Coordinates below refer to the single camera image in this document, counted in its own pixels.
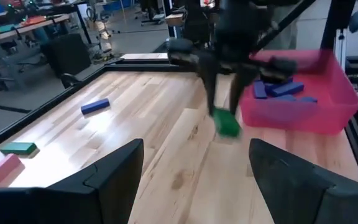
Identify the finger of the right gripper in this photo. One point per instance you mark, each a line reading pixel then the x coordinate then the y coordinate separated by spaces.
pixel 210 81
pixel 241 81

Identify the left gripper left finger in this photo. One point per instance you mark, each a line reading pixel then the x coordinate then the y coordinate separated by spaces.
pixel 73 205

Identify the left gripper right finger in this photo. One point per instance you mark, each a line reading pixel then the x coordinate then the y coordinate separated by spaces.
pixel 306 205

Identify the purple wooden block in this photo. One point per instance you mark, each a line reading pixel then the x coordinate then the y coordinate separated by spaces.
pixel 308 99
pixel 287 89
pixel 259 90
pixel 286 98
pixel 95 106

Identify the green wooden block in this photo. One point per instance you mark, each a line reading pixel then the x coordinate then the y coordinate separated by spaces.
pixel 227 123
pixel 19 147

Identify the pink plastic bin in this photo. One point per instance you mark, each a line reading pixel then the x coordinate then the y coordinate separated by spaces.
pixel 291 121

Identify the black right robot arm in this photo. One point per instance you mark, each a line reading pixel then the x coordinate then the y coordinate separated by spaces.
pixel 238 25

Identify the light wooden table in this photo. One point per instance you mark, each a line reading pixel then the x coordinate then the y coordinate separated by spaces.
pixel 145 56

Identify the black office chair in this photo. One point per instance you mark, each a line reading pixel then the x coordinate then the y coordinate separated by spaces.
pixel 65 54

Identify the cluttered background workbench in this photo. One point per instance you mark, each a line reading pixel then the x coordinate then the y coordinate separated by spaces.
pixel 26 28

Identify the black aluminium table frame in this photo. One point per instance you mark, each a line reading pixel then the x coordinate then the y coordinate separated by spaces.
pixel 42 109

